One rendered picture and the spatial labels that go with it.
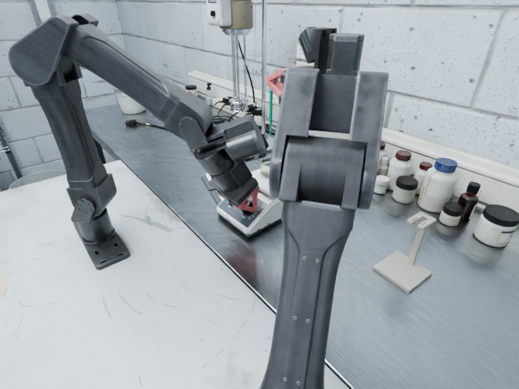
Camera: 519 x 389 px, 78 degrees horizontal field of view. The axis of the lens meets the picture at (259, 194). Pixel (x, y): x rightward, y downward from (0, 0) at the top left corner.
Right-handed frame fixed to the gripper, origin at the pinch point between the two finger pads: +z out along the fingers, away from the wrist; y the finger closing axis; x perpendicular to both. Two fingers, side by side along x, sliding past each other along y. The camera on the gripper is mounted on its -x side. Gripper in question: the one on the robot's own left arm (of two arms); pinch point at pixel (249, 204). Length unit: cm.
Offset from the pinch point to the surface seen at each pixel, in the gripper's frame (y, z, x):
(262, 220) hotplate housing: -3.8, 2.9, 0.4
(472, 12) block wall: -14, -5, -68
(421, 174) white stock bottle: -18.3, 22.0, -39.2
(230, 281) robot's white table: -11.3, -1.3, 14.8
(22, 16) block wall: 243, -25, -12
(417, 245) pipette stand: -31.8, 8.0, -14.5
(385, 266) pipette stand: -28.8, 10.5, -8.1
